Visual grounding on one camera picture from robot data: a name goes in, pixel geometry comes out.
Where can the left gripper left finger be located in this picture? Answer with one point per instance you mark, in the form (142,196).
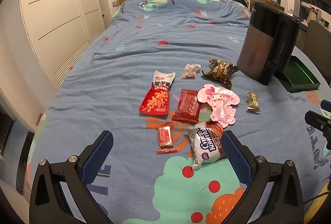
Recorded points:
(48,203)

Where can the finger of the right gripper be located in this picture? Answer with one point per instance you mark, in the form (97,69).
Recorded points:
(326,105)
(320,123)

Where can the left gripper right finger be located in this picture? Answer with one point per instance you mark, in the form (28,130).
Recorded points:
(285,201)

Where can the gold candy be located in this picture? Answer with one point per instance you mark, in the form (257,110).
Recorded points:
(252,99)

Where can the pink cartoon shaped packet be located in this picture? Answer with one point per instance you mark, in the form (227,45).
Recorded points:
(221,101)

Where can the white brown cookie packet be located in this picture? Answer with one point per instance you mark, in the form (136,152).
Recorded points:
(205,140)

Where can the brown nutritious snack bag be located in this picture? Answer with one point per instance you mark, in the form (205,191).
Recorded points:
(221,71)

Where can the dark red snack packet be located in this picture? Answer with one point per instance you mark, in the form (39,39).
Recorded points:
(188,108)

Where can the small red candy bar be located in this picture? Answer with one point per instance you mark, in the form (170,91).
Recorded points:
(165,141)

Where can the red white konjac snack bag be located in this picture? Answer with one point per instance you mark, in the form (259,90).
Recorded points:
(156,101)

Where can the green tray box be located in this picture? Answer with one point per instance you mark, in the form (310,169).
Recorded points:
(296,77)

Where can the grey desk chair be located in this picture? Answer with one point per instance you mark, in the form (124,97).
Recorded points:
(318,47)

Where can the black electric kettle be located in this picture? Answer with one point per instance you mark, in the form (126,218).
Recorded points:
(269,42)

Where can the white study desk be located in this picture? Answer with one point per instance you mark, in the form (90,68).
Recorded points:
(308,12)

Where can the white wardrobe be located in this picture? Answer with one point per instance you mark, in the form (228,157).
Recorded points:
(40,42)

